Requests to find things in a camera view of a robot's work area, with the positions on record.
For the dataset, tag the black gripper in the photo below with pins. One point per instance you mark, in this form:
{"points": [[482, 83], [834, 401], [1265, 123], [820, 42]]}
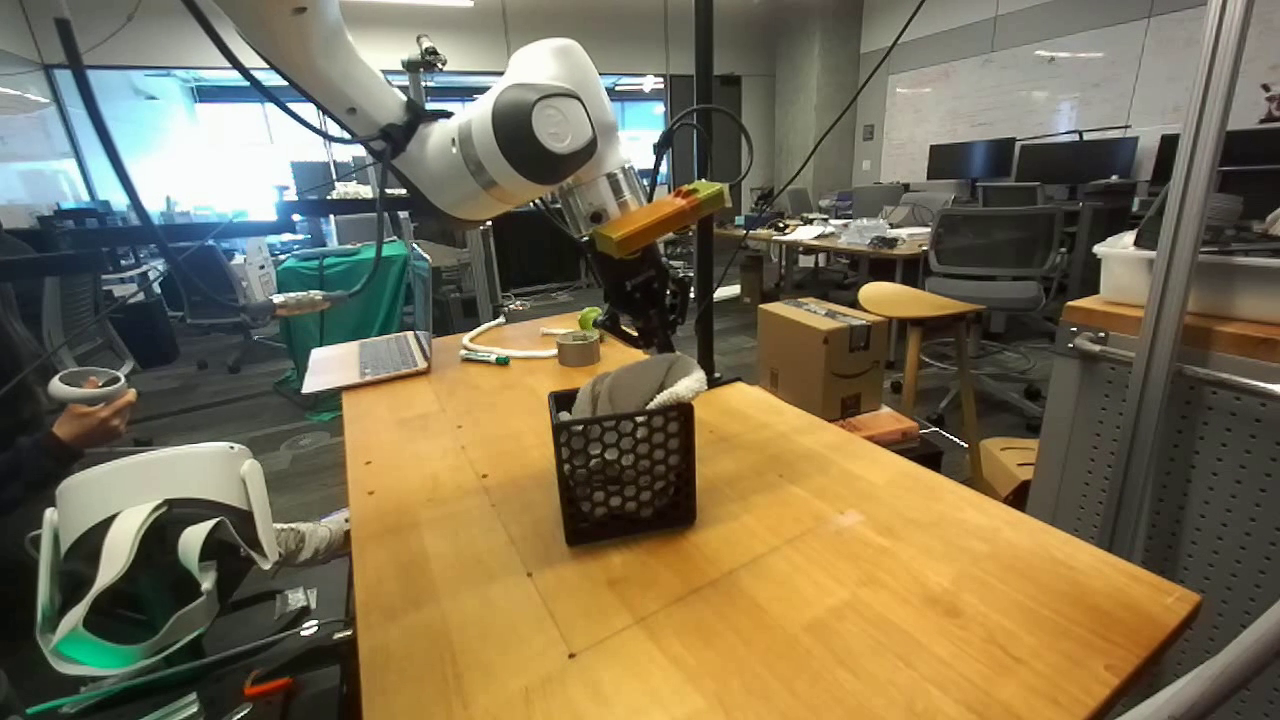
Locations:
{"points": [[637, 277]]}

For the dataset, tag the white terry towel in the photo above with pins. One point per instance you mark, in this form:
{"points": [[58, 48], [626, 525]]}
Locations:
{"points": [[642, 387]]}

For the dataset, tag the black mesh basket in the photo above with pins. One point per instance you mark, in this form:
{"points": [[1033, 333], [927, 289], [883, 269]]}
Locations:
{"points": [[626, 472]]}

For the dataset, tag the white VR controller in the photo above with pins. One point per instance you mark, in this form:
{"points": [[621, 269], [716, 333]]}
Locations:
{"points": [[87, 383]]}

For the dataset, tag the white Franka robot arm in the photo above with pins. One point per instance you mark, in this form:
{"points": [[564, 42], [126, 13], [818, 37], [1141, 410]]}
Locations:
{"points": [[507, 145]]}

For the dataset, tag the person's hand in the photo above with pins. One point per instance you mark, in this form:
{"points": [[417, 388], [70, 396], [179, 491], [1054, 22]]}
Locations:
{"points": [[87, 420]]}

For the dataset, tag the tape roll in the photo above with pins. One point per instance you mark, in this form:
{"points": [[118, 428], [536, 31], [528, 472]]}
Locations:
{"points": [[576, 348]]}

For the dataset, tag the cardboard shipping box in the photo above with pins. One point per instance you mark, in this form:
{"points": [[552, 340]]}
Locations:
{"points": [[814, 354]]}

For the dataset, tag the green marker pen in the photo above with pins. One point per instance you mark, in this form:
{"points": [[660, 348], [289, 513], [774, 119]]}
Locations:
{"points": [[482, 357]]}

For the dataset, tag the office desk with papers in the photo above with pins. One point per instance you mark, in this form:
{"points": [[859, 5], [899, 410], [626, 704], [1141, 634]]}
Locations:
{"points": [[854, 242]]}

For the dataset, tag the black pole stand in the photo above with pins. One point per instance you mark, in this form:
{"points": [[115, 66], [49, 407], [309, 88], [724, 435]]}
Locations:
{"points": [[703, 83]]}

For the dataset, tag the tall wooden stool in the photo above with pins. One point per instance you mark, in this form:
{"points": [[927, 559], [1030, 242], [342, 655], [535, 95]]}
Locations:
{"points": [[921, 305]]}

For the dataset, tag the silver laptop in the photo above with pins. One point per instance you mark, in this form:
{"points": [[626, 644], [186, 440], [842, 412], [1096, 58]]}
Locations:
{"points": [[364, 363]]}

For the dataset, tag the green cloth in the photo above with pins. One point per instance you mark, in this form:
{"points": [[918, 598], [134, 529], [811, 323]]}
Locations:
{"points": [[345, 294]]}

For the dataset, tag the grey office chair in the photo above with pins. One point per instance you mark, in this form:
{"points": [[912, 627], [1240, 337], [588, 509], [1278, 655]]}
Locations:
{"points": [[993, 246]]}

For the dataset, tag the black desk monitor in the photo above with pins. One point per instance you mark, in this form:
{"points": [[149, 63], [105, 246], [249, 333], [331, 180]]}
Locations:
{"points": [[1076, 160], [969, 160]]}

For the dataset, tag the wooden shelf board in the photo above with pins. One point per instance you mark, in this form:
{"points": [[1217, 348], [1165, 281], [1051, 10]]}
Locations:
{"points": [[1175, 324]]}

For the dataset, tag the white plastic bin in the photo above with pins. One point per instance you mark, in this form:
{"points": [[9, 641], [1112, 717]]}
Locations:
{"points": [[1175, 272]]}

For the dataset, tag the white VR headset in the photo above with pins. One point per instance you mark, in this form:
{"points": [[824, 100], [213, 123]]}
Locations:
{"points": [[147, 560]]}

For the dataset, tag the grey perforated metal cabinet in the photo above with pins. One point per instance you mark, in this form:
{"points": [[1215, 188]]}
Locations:
{"points": [[1201, 464]]}

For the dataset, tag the wrist-mounted camera box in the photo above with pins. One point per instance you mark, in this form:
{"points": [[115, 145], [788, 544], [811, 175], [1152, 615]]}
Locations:
{"points": [[660, 223]]}

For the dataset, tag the wall whiteboard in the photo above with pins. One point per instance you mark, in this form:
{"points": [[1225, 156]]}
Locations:
{"points": [[1012, 87]]}

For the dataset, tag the aluminium frame beam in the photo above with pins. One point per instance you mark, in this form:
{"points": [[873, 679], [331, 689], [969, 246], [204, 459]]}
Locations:
{"points": [[1182, 264]]}

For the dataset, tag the grey metal rail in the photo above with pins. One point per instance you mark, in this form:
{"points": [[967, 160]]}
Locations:
{"points": [[1201, 683]]}

